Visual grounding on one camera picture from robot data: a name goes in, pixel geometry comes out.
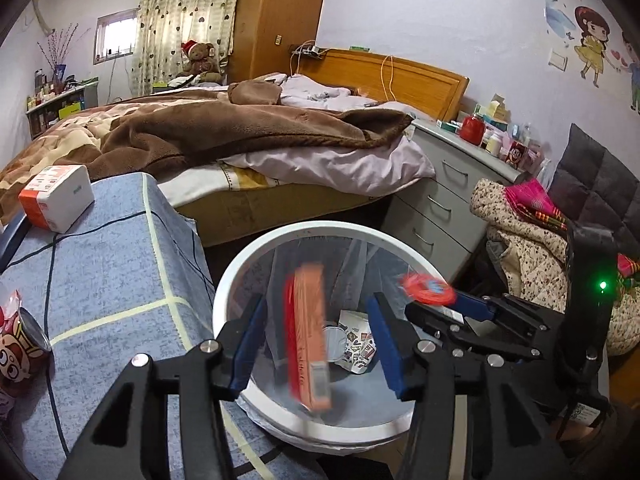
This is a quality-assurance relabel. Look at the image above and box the white round trash bin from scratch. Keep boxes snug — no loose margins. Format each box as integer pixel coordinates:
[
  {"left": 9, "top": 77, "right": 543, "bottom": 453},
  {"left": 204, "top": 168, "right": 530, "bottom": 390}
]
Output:
[{"left": 213, "top": 221, "right": 440, "bottom": 455}]

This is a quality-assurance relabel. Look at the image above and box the orange tablet box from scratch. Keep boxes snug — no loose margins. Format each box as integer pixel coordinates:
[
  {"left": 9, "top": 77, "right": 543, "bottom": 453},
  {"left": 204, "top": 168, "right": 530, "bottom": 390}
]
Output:
[{"left": 283, "top": 263, "right": 332, "bottom": 413}]

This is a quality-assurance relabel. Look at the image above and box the blue patterned table cloth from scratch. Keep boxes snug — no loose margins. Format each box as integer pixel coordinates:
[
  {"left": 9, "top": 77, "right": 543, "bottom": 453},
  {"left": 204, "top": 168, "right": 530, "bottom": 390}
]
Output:
[{"left": 0, "top": 171, "right": 321, "bottom": 480}]

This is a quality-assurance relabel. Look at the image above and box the wooden bed with headboard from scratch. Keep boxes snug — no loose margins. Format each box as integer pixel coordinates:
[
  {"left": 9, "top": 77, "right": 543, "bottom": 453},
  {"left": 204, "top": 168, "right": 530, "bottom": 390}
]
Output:
[{"left": 171, "top": 49, "right": 469, "bottom": 247}]

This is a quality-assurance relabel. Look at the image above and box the red jar on nightstand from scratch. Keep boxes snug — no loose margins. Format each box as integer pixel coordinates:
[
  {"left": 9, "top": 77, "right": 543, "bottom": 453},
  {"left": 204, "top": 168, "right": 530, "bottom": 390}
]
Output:
[{"left": 458, "top": 114, "right": 486, "bottom": 146}]

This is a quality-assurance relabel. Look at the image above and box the floral padded jacket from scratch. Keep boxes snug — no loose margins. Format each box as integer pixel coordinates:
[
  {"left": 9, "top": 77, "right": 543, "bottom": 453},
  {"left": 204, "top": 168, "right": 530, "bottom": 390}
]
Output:
[{"left": 470, "top": 179, "right": 639, "bottom": 356}]

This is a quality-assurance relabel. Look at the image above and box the red milk drink can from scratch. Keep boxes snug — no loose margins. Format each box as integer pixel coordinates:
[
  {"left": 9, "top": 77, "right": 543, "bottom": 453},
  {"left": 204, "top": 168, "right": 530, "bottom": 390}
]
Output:
[{"left": 0, "top": 290, "right": 52, "bottom": 420}]

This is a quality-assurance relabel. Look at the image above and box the orange white carton box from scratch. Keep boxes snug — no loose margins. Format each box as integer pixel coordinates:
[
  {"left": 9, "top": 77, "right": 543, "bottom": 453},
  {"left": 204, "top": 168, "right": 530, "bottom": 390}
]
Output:
[{"left": 18, "top": 165, "right": 94, "bottom": 234}]

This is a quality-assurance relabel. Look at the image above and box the crumpled printed paper trash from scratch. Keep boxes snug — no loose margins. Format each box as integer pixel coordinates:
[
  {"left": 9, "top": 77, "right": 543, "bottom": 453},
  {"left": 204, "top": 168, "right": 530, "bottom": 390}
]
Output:
[{"left": 324, "top": 310, "right": 376, "bottom": 375}]

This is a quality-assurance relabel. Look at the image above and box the pale pink bed sheet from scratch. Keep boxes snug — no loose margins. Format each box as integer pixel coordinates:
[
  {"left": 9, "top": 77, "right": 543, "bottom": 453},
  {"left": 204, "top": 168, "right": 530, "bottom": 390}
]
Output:
[{"left": 158, "top": 72, "right": 437, "bottom": 208}]

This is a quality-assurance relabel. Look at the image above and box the shelf with clutter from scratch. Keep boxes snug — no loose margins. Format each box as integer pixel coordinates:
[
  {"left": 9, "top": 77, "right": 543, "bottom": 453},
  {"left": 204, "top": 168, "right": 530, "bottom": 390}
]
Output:
[{"left": 25, "top": 76, "right": 99, "bottom": 140}]

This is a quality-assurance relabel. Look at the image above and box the brown teddy bear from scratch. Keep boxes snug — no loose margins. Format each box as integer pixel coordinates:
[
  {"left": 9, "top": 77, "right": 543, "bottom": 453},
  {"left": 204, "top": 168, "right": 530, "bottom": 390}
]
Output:
[{"left": 179, "top": 40, "right": 222, "bottom": 84}]

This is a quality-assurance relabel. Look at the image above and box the red snack wrapper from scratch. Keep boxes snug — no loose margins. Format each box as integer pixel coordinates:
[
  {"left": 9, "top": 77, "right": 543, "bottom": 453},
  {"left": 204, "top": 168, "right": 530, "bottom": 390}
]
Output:
[{"left": 400, "top": 273, "right": 457, "bottom": 307}]

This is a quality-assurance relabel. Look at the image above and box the dark grey chair cushion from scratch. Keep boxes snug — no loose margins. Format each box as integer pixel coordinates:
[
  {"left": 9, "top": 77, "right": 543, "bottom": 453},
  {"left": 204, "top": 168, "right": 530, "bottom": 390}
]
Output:
[{"left": 548, "top": 124, "right": 640, "bottom": 260}]

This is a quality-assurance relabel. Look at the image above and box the brown fleece blanket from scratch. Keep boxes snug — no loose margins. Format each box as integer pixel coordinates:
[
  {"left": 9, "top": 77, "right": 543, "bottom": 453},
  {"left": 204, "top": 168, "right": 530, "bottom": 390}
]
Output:
[{"left": 1, "top": 80, "right": 412, "bottom": 223}]

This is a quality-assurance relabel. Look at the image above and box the grey drawer nightstand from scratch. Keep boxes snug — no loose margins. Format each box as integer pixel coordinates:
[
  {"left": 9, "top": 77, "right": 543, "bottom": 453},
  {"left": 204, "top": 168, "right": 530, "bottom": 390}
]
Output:
[{"left": 382, "top": 119, "right": 520, "bottom": 281}]

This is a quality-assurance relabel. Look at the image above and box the wooden wardrobe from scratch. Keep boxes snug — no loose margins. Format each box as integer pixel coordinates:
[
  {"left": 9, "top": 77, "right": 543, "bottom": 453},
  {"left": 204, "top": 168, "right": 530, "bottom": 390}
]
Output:
[{"left": 227, "top": 0, "right": 323, "bottom": 82}]

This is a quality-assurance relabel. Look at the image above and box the heart patterned curtain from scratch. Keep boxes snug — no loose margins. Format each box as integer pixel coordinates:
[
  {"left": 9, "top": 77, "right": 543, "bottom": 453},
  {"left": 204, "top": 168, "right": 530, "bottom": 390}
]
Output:
[{"left": 130, "top": 0, "right": 238, "bottom": 96}]

